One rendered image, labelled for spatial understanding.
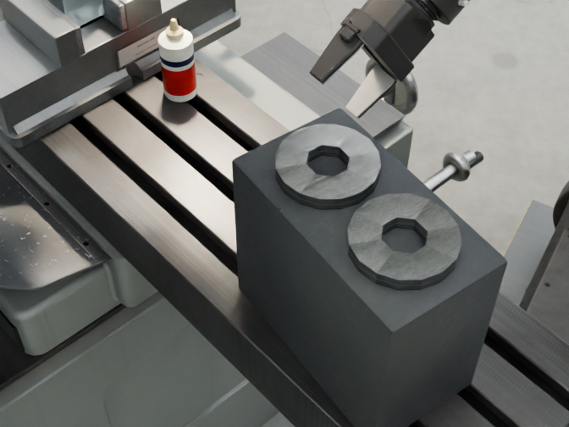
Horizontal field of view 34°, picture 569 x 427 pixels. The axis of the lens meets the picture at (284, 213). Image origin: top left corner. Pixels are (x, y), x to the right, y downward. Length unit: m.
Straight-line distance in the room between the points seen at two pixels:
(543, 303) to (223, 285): 0.63
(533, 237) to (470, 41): 1.16
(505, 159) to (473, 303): 1.73
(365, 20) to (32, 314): 0.50
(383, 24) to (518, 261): 0.82
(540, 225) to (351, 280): 1.11
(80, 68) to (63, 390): 0.40
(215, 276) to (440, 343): 0.28
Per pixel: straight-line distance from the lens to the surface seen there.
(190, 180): 1.05
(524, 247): 1.76
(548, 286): 1.47
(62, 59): 1.10
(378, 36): 0.99
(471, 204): 2.35
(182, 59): 1.10
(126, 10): 1.12
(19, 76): 1.11
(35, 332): 1.13
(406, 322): 0.70
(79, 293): 1.12
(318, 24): 2.84
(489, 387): 0.90
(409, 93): 1.59
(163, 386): 1.40
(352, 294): 0.72
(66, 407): 1.25
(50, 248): 1.09
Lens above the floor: 1.72
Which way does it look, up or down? 49 degrees down
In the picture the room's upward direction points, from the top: straight up
